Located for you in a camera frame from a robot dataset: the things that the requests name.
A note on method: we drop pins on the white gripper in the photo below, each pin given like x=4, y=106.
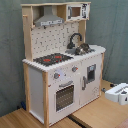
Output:
x=118, y=94

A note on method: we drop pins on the small metal pot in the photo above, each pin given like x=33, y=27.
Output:
x=83, y=49

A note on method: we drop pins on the wooden toy kitchen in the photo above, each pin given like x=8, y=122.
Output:
x=46, y=40

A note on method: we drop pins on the toy fridge door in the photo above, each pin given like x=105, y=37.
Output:
x=90, y=80

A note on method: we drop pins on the right red stove knob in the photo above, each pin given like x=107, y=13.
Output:
x=74, y=69

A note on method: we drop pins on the red stove knob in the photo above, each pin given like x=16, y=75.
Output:
x=56, y=75
x=74, y=69

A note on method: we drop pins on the toy oven door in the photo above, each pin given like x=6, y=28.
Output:
x=63, y=99

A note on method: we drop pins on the grey toy sink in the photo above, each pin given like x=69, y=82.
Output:
x=72, y=51

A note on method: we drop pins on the left red stove knob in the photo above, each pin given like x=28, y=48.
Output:
x=56, y=75

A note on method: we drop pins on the black toy faucet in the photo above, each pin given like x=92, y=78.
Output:
x=71, y=43

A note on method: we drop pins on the black stovetop red burners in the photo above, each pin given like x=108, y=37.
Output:
x=52, y=59

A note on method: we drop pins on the toy microwave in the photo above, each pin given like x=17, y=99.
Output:
x=77, y=11

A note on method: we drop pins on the grey range hood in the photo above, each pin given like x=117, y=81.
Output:
x=48, y=18

